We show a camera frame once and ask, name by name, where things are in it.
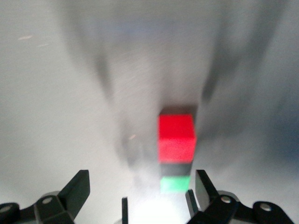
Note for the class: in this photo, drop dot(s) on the small green cube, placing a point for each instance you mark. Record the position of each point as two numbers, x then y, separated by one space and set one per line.
174 184

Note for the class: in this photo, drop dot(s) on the small black cube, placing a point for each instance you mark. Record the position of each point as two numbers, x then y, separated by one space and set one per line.
175 170

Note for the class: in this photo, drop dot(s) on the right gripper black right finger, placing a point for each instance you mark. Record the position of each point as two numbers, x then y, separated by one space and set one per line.
210 205

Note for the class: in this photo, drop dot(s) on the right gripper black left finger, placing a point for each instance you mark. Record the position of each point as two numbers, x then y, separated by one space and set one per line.
70 198

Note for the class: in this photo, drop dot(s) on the dark grey table mat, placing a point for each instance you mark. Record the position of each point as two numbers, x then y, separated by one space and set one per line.
46 105

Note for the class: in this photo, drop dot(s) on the small red cube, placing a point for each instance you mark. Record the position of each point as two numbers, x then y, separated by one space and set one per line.
176 137

